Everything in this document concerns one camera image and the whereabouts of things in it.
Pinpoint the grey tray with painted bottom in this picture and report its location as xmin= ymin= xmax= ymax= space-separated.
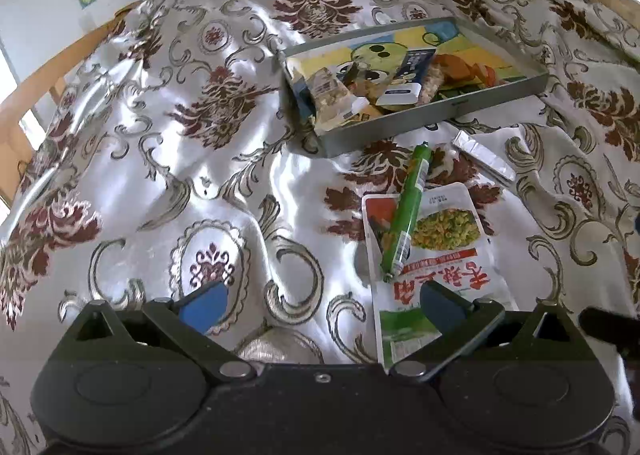
xmin=277 ymin=16 xmax=551 ymax=158

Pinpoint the small white snack packet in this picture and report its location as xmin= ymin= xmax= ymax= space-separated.
xmin=376 ymin=82 xmax=423 ymax=110

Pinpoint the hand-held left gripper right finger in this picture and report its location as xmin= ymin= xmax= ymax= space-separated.
xmin=389 ymin=280 xmax=602 ymax=382

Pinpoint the green sausage stick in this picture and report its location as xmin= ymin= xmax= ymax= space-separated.
xmin=382 ymin=141 xmax=432 ymax=283

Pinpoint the clear rice cracker packet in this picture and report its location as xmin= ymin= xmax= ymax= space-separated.
xmin=419 ymin=66 xmax=447 ymax=105

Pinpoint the silver foil packet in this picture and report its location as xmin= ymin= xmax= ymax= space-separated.
xmin=451 ymin=130 xmax=517 ymax=184

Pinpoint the wooden bed frame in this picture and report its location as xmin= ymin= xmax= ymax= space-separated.
xmin=0 ymin=0 xmax=146 ymax=210

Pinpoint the dark blue snack packet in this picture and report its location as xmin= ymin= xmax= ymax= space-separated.
xmin=392 ymin=48 xmax=437 ymax=86

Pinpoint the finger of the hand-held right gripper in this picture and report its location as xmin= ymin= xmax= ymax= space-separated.
xmin=577 ymin=305 xmax=640 ymax=361

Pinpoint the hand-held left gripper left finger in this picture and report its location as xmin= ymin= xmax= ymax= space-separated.
xmin=60 ymin=280 xmax=257 ymax=381

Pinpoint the floral patterned satin blanket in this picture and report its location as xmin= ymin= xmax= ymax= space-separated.
xmin=0 ymin=0 xmax=640 ymax=455

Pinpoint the orange snack packet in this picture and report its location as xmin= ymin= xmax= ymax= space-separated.
xmin=437 ymin=52 xmax=518 ymax=87

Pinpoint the white vegetable snack pouch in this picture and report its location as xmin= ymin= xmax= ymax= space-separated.
xmin=361 ymin=184 xmax=521 ymax=370

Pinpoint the clear nut snack packet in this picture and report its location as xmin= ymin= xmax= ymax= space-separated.
xmin=295 ymin=66 xmax=362 ymax=128

